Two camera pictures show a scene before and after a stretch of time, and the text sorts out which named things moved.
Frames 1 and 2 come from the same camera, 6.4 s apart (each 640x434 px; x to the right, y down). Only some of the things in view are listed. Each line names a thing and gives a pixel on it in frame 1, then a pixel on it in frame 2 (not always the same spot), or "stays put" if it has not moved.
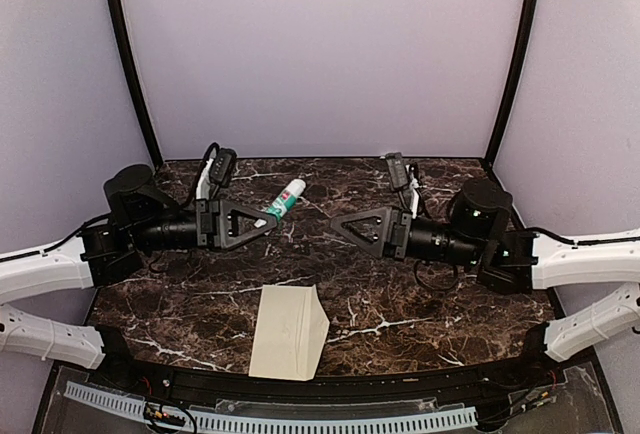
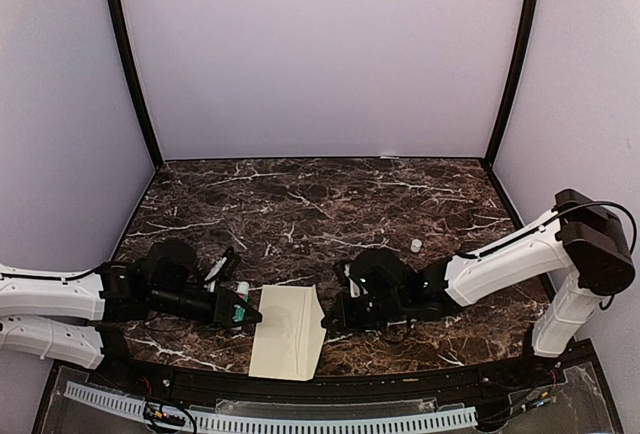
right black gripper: x=387 y=245 to x=347 y=322
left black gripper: x=213 y=224 to x=224 y=306
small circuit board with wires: x=160 y=415 stays put
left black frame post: x=127 y=58 stays put
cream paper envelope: x=291 y=327 stays put
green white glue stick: x=287 y=199 to x=242 y=289
